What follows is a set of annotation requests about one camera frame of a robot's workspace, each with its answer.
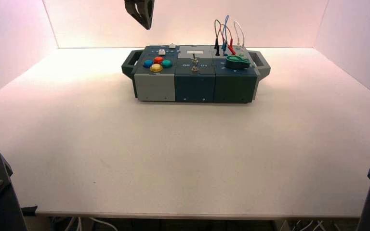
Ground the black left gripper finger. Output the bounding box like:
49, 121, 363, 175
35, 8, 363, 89
124, 0, 155, 30

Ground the grey and teal task box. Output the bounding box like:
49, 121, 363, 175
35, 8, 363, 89
121, 44, 271, 104

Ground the green rotary knob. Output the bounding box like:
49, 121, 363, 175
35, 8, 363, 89
225, 55, 251, 70

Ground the dark green jumper cable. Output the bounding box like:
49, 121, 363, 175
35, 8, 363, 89
213, 19, 222, 57

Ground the blue jumper cable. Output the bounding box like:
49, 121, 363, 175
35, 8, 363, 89
221, 14, 231, 52

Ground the red jumper cable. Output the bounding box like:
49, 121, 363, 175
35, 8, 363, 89
220, 24, 238, 56

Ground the white jumper cable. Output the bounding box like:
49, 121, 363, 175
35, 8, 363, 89
233, 20, 246, 49

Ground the white cable under table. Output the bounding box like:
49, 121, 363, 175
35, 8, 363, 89
279, 220, 324, 231
64, 217, 83, 231
88, 217, 119, 231

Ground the black bracket at table edge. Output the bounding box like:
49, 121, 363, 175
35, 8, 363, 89
20, 205, 38, 218

